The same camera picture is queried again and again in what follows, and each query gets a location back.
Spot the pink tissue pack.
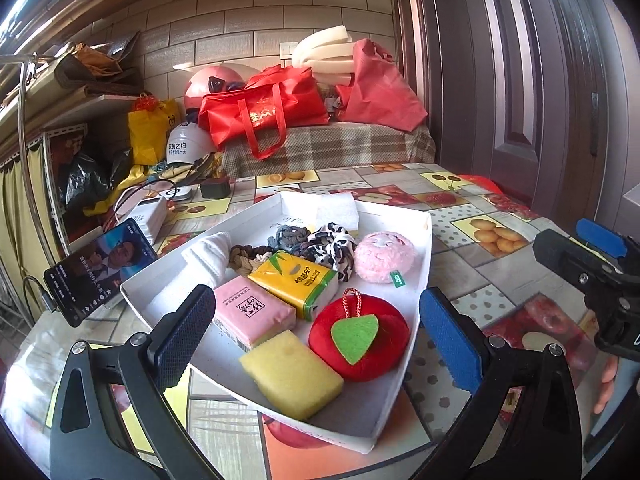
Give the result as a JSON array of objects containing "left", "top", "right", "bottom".
[{"left": 214, "top": 276, "right": 296, "bottom": 351}]

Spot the green yellow scrub sponge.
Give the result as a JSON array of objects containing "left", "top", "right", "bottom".
[{"left": 240, "top": 330, "right": 344, "bottom": 420}]

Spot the white cloth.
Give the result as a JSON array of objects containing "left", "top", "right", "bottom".
[{"left": 182, "top": 232, "right": 231, "bottom": 288}]

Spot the yellow green tissue pack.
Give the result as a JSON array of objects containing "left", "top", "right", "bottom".
[{"left": 248, "top": 250, "right": 340, "bottom": 322}]

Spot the black white patterned scrunchie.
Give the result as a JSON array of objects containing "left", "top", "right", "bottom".
[{"left": 299, "top": 222, "right": 357, "bottom": 283}]

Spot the person right hand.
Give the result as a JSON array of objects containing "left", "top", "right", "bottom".
[{"left": 592, "top": 356, "right": 618, "bottom": 415}]

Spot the fruit pattern tablecloth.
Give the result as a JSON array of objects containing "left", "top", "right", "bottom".
[{"left": 1, "top": 164, "right": 593, "bottom": 479}]

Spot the smartphone showing video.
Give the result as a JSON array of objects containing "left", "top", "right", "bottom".
[{"left": 43, "top": 219, "right": 157, "bottom": 327}]

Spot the pink fluffy plush face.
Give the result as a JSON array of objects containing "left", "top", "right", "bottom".
[{"left": 355, "top": 231, "right": 416, "bottom": 288}]

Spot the metal storage shelf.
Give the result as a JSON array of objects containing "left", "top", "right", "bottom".
[{"left": 1, "top": 54, "right": 144, "bottom": 283}]

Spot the white power bank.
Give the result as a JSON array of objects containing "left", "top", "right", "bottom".
[{"left": 116, "top": 196, "right": 168, "bottom": 245}]

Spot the white shallow tray box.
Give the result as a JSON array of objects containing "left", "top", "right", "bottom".
[{"left": 122, "top": 192, "right": 433, "bottom": 454}]

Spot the black plastic bag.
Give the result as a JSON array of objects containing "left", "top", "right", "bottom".
[{"left": 58, "top": 148, "right": 132, "bottom": 211}]

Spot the black charger block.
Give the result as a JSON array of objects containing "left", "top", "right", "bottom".
[{"left": 200, "top": 177, "right": 231, "bottom": 200}]

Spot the red crumpled plastic bag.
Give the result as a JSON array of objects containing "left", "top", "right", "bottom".
[{"left": 336, "top": 39, "right": 427, "bottom": 133}]

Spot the plaid covered bench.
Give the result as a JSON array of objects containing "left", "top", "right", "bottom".
[{"left": 221, "top": 122, "right": 436, "bottom": 179}]

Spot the white helmet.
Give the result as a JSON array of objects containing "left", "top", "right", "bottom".
[{"left": 166, "top": 122, "right": 216, "bottom": 164}]

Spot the yellow shopping bag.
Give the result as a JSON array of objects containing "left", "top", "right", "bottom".
[{"left": 128, "top": 92, "right": 181, "bottom": 166}]

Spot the cream foam strips stack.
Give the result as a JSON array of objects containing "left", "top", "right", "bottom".
[{"left": 292, "top": 25, "right": 355, "bottom": 86}]

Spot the red tote bag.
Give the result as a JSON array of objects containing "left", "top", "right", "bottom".
[{"left": 198, "top": 65, "right": 330, "bottom": 160}]

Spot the pink helmet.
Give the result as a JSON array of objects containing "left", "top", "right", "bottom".
[{"left": 183, "top": 65, "right": 246, "bottom": 110}]

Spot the beige brown knotted rope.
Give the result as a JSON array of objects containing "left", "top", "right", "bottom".
[{"left": 228, "top": 244, "right": 276, "bottom": 276}]

